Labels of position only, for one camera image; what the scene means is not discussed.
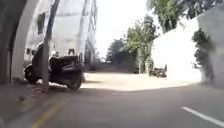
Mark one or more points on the low dark vehicle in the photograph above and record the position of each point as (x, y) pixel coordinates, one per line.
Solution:
(158, 71)

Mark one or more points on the black scooter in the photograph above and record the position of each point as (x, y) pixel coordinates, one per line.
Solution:
(63, 70)

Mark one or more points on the dark climbing bush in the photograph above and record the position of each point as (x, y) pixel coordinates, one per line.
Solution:
(202, 50)

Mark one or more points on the white wall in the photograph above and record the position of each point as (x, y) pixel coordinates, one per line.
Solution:
(180, 53)

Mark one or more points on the dark arched wall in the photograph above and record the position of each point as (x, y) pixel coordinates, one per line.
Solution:
(10, 36)

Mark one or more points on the pale tall building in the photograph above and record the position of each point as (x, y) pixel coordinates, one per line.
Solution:
(66, 30)

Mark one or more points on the grey pole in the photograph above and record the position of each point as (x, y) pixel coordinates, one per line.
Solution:
(48, 43)

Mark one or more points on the green trees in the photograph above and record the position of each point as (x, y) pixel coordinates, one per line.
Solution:
(143, 36)

